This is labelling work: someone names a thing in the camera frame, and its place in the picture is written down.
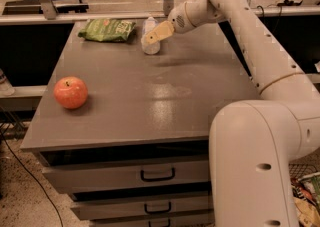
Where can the grey metal rail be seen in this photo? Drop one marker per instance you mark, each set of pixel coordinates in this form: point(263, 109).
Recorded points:
point(36, 19)

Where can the clear plastic water bottle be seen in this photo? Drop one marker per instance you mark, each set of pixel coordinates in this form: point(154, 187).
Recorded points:
point(148, 25)

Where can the top grey drawer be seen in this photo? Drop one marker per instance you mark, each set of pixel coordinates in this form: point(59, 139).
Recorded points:
point(128, 174)

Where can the middle grey drawer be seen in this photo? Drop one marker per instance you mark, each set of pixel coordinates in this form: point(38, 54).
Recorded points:
point(143, 206)

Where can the tan snack bag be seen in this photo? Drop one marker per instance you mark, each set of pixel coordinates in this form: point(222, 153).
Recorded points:
point(307, 214)

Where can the red apple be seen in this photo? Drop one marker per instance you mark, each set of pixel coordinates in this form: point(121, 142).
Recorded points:
point(70, 92)

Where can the green jalapeno chip bag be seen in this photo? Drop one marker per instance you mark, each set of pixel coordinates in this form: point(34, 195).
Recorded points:
point(107, 30)

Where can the green white snack bag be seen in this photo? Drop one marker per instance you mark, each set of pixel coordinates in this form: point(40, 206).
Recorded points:
point(312, 183)

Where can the red snack bag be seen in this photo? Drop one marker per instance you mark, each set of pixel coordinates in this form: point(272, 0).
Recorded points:
point(300, 191)

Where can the grey drawer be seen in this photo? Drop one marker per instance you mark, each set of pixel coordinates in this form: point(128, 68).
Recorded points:
point(143, 206)
point(128, 174)
point(178, 220)

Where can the bottom grey drawer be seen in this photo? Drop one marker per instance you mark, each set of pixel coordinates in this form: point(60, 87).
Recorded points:
point(178, 220)

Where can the wire basket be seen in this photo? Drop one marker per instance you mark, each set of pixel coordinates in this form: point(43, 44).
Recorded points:
point(300, 171)

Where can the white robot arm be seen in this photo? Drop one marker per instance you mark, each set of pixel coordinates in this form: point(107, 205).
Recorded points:
point(252, 142)

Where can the grey drawer cabinet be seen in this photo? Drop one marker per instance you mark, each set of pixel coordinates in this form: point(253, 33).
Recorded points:
point(139, 106)

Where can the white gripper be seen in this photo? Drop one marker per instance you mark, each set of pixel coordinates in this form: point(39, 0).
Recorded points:
point(177, 21)

